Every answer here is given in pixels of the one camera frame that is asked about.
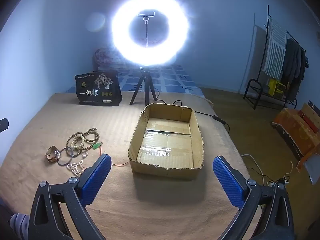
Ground blue patterned bedsheet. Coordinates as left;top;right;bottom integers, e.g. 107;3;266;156
66;65;207;99

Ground white pearl necklace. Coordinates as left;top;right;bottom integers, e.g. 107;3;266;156
67;162;86;177

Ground white ring light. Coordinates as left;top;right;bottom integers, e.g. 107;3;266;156
111;0;189;65

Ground folded patterned quilt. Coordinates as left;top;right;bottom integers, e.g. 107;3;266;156
92;47;121;72

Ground black metal clothes rack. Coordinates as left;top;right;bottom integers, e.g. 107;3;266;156
244;5;307;109

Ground striped white towel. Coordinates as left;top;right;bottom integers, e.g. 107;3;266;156
262;17;288;77

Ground green pendant with red cord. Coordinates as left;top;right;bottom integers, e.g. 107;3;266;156
92;142;130;167

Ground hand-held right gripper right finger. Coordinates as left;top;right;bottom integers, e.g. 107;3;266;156
212;155;297;240

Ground black power cable with switch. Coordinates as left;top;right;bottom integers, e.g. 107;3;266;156
156;99;230;133

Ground white cable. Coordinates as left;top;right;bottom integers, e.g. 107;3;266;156
241;154;293;187

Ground silver grey bag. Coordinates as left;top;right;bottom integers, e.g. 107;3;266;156
302;152;320;185

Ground black tripod stand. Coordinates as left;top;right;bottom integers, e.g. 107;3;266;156
129;66;158;105

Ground wooden board with red strip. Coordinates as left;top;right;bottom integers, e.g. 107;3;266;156
299;102;320;132

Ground black printed snack bag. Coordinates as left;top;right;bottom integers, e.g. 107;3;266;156
74;70;123;106

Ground striped purple clothing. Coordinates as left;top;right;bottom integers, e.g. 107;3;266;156
9;212;30;240

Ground brown wooden bead necklace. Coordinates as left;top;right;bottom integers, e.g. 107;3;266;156
66;127;99;158

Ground gold wrist watch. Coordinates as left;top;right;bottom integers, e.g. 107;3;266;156
46;146;62;164

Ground yellow crate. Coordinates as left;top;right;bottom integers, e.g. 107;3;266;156
267;78;287;97

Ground cream bead bracelet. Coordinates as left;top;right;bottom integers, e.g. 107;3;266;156
71;134;85;150

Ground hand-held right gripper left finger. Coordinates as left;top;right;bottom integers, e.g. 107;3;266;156
27;153;112;240

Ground cardboard box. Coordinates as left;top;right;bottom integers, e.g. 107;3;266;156
128;102;205;179

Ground dark hanging clothes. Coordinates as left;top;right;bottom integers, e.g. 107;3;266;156
281;38;307;100

